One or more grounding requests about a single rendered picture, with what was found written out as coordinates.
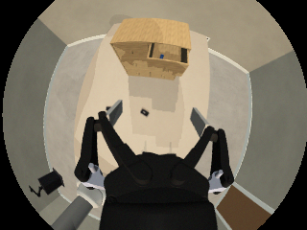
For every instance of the small wooden chest of drawers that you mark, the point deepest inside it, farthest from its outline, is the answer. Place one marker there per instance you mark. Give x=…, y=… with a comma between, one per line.
x=152, y=30

